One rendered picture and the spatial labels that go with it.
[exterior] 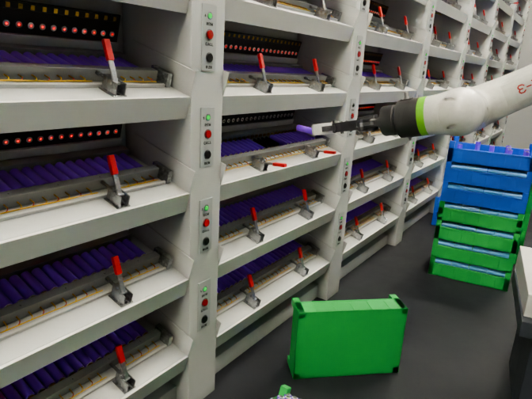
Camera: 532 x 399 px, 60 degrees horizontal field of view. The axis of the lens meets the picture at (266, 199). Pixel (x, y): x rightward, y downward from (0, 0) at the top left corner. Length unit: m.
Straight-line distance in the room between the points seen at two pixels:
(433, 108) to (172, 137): 0.59
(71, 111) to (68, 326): 0.37
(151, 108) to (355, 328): 0.77
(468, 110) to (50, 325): 0.93
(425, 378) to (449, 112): 0.73
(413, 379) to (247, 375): 0.45
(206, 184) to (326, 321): 0.50
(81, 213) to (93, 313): 0.19
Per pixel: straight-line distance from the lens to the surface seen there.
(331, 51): 1.53
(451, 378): 1.44
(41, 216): 0.80
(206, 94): 0.95
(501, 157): 1.91
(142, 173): 0.94
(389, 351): 1.35
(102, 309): 0.91
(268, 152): 1.23
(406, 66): 2.17
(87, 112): 0.78
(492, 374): 1.51
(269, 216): 1.34
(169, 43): 0.96
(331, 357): 1.30
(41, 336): 0.86
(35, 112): 0.73
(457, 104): 1.10
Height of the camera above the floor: 0.79
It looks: 16 degrees down
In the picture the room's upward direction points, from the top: 3 degrees clockwise
